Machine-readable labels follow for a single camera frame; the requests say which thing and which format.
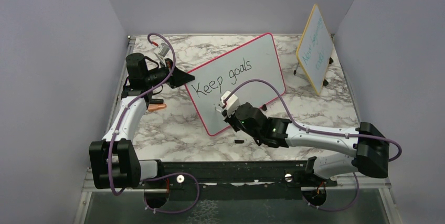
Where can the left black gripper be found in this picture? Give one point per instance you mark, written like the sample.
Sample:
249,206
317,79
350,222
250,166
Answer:
179,77

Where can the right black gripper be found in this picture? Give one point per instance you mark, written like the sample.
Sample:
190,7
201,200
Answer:
230,119

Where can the pink framed whiteboard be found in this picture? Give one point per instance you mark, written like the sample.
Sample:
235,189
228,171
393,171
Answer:
257,59

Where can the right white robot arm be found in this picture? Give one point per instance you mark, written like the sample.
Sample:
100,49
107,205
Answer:
360,149

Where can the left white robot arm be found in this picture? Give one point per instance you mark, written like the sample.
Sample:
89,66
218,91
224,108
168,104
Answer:
113,159

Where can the yellow framed whiteboard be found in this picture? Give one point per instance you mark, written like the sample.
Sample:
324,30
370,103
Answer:
314,51

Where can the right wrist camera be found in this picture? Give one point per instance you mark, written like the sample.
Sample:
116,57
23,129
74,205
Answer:
229,101

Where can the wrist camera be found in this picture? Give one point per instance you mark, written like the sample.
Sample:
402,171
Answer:
229,101
161,51

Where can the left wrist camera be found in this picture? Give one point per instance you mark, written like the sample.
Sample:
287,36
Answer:
161,51

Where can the black mounting rail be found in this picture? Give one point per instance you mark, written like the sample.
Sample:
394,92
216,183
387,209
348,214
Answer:
184,181

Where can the aluminium frame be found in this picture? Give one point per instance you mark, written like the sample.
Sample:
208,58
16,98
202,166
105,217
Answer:
87,184

